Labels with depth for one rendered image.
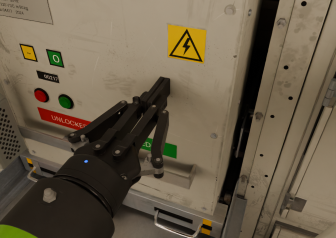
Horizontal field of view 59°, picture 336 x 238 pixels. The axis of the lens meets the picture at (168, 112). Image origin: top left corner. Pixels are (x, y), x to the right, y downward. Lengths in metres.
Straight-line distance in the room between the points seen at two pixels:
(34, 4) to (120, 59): 0.16
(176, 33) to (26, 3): 0.26
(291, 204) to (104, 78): 0.50
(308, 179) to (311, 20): 0.33
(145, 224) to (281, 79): 0.45
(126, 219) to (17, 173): 0.33
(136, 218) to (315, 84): 0.49
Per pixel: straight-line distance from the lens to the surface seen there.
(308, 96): 0.59
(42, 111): 0.70
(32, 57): 0.62
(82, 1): 0.49
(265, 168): 0.72
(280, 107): 0.61
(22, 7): 0.57
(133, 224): 0.76
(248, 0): 0.40
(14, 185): 0.91
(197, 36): 0.42
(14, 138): 0.71
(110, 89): 0.54
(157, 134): 0.37
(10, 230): 0.28
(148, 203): 0.71
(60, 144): 0.66
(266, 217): 0.86
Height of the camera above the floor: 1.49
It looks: 38 degrees down
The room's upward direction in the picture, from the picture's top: straight up
